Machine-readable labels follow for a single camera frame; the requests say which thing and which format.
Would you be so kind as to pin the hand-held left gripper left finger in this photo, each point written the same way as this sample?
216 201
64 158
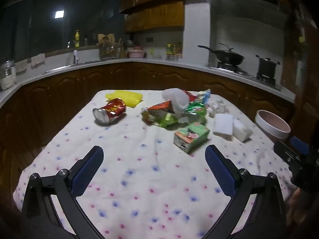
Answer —
87 171

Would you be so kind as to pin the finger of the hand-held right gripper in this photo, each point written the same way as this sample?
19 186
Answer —
284 150
300 145

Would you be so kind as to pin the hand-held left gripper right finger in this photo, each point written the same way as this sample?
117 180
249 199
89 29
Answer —
220 171

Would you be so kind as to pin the wide white foam block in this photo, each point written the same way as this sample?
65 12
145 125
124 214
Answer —
223 126

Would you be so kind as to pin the person's right hand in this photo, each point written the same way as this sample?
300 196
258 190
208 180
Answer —
296 204

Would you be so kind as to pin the green drink carton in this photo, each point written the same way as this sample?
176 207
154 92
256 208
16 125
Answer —
191 137

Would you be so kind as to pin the small white foam block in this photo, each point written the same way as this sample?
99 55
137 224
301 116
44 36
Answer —
241 131

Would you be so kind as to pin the crushed red drink can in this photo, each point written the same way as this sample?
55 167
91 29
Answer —
109 110

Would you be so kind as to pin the crumpled clear plastic wrap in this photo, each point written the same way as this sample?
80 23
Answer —
218 106

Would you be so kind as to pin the blue and white packet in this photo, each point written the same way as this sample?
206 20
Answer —
205 95

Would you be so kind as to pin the tall wooden cabinet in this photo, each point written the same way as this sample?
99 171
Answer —
301 62

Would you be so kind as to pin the yellow plastic bag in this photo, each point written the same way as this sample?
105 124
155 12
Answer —
127 97

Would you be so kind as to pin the black stock pot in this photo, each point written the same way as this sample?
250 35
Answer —
266 66

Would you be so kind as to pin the gas stove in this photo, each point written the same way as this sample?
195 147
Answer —
245 73

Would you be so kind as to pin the wooden lower cabinets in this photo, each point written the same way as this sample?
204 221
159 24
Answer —
139 77

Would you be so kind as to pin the wooden cabinets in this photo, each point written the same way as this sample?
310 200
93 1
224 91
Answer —
159 7
139 77

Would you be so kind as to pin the black wok with lid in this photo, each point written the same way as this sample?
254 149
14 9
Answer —
224 56

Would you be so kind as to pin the kitchen faucet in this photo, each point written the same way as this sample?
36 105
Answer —
75 56

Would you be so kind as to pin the beige hanging towel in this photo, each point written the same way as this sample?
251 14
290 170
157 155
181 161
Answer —
21 65
38 59

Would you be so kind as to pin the white rice cooker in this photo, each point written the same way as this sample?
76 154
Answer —
7 76

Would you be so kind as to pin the dish rack with utensils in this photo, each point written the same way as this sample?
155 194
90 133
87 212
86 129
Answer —
109 48

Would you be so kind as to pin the white kitchen countertop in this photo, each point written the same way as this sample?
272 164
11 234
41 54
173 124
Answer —
159 61

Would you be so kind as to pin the pink basin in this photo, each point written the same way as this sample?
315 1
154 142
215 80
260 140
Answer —
135 53

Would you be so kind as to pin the group of condiment bottles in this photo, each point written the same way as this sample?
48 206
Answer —
173 51

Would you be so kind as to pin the yellow oil bottle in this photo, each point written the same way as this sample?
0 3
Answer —
77 39

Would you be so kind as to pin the dark kitchen window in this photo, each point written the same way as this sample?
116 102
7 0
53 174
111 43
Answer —
62 22

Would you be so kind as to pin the wooden upper cabinets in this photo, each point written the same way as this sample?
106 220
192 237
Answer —
159 7

